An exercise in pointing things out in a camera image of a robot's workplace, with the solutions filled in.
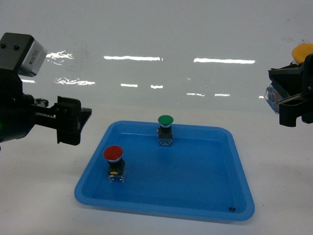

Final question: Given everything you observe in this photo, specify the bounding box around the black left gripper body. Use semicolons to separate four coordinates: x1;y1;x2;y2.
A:
0;69;34;142

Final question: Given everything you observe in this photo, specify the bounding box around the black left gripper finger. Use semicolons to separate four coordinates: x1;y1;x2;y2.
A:
32;96;82;146
77;107;92;134

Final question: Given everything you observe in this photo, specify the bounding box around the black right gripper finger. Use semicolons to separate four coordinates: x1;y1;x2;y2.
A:
277;92;313;127
268;53;313;98

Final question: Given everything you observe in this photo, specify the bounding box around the yellow mushroom push button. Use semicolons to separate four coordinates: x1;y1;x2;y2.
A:
264;43;313;114

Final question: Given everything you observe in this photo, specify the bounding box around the red mushroom push button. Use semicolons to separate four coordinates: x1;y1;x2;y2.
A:
103;145;127;182

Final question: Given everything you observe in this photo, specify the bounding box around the green mushroom push button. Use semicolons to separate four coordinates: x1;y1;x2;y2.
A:
157;115;174;146

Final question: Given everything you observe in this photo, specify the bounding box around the blue plastic tray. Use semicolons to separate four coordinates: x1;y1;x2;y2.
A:
74;121;255;221

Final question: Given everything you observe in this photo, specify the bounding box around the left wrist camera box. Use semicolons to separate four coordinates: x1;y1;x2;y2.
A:
0;32;47;77

